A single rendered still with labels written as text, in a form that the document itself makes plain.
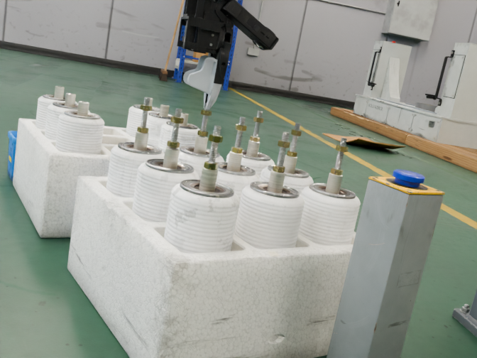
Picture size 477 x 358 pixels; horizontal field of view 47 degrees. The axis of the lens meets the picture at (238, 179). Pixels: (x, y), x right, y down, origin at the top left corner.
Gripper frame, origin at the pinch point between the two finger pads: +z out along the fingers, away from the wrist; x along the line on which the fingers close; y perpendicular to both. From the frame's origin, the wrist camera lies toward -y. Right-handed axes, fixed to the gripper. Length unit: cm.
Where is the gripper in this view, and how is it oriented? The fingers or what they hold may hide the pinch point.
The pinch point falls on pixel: (211, 102)
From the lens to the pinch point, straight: 101.0
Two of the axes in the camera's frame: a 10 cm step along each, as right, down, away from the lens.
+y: -9.4, -1.0, -3.1
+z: -1.8, 9.6, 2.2
